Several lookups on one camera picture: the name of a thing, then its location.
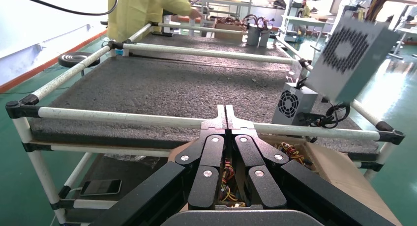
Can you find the dark lower shelf board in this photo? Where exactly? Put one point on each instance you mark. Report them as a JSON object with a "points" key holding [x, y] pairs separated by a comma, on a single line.
{"points": [[130, 179]]}

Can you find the bystander bare hand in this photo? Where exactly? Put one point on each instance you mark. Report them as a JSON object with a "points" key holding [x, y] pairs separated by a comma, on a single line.
{"points": [[196, 14]]}

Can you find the small grey power supply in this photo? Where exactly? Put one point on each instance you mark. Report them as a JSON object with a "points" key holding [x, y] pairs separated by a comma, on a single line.
{"points": [[252, 35], [264, 39]]}

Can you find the white lower frame rail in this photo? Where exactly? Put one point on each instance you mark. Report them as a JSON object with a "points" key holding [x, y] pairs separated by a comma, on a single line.
{"points": [[78, 172], [114, 150], [94, 204]]}

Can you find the black round stool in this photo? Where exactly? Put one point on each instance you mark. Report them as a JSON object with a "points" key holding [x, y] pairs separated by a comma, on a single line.
{"points": [[76, 59]]}

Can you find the white table frame leg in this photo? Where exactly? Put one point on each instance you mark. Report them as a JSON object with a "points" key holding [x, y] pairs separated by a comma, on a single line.
{"points": [[35, 159], [381, 159]]}

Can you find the bystander in yellow shirt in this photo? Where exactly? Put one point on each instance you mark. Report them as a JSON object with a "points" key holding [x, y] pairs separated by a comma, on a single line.
{"points": [[137, 9]]}

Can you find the brown cardboard divider box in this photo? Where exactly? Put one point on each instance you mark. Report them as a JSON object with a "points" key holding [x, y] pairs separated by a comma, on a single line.
{"points": [[342, 179]]}

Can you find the bystander in white shirt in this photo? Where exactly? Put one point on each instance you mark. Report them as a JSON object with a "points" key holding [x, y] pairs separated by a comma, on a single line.
{"points": [[361, 0]]}

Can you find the white workbench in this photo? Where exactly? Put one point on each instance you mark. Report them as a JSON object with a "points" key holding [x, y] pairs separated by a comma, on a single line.
{"points": [[309, 21], [407, 31]]}

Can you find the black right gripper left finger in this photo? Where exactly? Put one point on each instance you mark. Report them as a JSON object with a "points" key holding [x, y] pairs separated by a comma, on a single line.
{"points": [[205, 185]]}

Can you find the black smartphone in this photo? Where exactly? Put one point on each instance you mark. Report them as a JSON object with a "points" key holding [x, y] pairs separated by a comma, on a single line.
{"points": [[101, 187]]}

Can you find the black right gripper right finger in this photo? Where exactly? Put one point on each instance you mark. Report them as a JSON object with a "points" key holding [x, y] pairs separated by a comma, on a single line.
{"points": [[265, 188]]}

